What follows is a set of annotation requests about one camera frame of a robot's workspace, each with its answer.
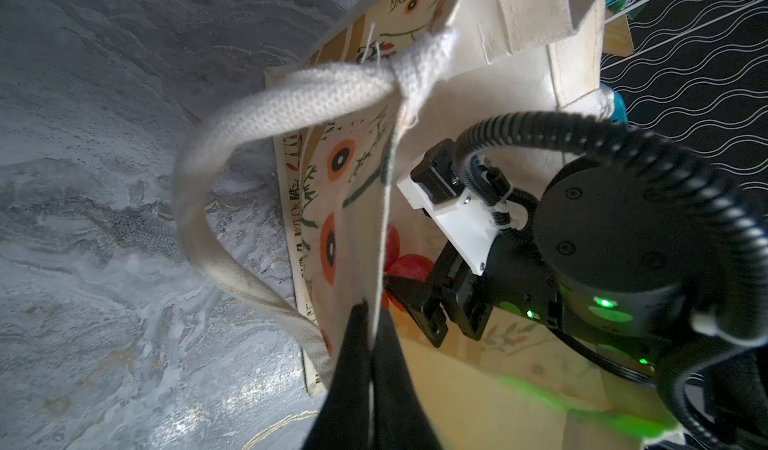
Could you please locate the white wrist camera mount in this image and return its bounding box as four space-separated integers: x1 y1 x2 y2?
396 139 499 276

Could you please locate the cream canvas grocery bag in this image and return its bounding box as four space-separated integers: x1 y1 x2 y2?
172 0 683 449

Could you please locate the red apple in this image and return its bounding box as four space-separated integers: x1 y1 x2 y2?
381 254 434 312

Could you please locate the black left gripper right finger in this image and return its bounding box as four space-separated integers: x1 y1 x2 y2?
373 311 442 450

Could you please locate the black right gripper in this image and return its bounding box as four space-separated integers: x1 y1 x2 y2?
384 239 564 348

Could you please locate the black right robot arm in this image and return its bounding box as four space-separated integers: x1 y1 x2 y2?
384 112 767 449

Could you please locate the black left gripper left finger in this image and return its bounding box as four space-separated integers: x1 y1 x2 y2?
303 301 371 450

